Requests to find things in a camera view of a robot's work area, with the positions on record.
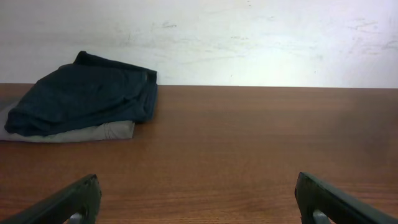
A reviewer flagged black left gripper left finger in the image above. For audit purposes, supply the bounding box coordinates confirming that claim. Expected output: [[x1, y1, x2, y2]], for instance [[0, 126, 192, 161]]
[[1, 174, 101, 224]]

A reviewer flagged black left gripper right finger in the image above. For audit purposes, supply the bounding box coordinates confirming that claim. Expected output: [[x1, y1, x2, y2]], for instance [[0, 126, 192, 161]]
[[295, 172, 397, 224]]

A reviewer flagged folded grey garment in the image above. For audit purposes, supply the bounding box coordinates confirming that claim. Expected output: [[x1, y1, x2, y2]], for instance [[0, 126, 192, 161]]
[[1, 99, 135, 143]]

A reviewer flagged folded navy blue garment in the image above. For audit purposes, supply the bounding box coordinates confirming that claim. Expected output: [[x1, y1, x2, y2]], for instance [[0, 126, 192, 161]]
[[4, 51, 157, 136]]

